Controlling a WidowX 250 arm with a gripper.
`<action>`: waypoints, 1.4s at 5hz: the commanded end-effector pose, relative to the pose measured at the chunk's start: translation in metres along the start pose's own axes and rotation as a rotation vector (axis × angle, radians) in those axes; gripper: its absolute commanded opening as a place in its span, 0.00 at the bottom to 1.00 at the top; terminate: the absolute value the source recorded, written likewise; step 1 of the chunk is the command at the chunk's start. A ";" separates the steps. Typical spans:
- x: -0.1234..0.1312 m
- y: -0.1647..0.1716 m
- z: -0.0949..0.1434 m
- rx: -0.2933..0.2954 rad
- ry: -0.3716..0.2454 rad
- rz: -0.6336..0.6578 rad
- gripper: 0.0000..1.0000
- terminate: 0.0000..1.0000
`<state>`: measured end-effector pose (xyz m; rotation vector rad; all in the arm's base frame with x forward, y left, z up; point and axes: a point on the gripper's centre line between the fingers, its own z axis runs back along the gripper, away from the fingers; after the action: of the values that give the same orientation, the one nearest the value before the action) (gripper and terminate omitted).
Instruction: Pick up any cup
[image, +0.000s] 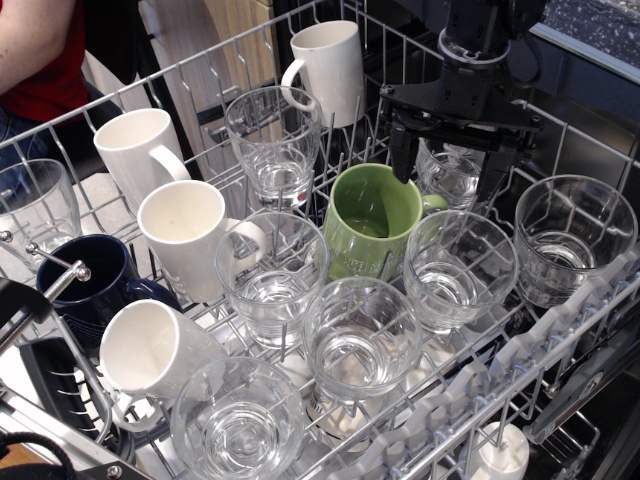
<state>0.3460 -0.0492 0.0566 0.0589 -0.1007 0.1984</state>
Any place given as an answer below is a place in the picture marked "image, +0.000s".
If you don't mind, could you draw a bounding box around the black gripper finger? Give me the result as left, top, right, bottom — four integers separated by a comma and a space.
476, 148, 515, 203
389, 122, 416, 183

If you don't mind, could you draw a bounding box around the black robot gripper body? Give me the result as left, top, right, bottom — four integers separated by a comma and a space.
380, 64, 543, 152

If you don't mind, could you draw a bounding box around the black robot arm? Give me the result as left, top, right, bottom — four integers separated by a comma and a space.
379, 1, 545, 206

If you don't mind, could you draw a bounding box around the clear glass behind gripper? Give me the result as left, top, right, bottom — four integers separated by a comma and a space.
415, 139, 481, 210

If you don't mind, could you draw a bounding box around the green ceramic mug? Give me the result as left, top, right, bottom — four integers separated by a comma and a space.
323, 163, 448, 281

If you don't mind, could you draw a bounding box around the white mug back centre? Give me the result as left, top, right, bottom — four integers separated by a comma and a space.
281, 20, 366, 128

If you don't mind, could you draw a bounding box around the white mug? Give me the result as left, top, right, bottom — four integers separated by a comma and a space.
93, 108, 191, 212
99, 299, 226, 433
137, 180, 266, 303
281, 20, 366, 128

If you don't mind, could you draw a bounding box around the tall clear glass back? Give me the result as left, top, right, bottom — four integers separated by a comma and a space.
224, 86, 322, 210

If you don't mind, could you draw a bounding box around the grey plastic tine holder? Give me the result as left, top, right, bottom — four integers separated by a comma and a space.
333, 247, 639, 479

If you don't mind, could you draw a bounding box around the white mug middle left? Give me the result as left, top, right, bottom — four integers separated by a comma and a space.
137, 180, 266, 303

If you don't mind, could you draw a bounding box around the white mug back left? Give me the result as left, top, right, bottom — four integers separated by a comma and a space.
93, 108, 191, 212

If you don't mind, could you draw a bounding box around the white rack wheel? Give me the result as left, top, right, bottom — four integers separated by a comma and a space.
469, 421, 530, 480

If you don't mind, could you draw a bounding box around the clear glass front bottom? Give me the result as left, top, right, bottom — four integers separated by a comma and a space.
171, 357, 304, 479

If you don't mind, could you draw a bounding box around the dark blue mug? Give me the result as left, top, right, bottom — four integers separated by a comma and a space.
53, 234, 181, 357

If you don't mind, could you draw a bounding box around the white mug front left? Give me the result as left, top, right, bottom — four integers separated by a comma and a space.
99, 299, 226, 433

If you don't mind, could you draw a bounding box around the person in red shirt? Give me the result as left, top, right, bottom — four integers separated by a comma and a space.
1, 1, 119, 169

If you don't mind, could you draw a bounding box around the metal wire dishwasher rack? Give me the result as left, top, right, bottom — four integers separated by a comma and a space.
0, 0, 640, 480

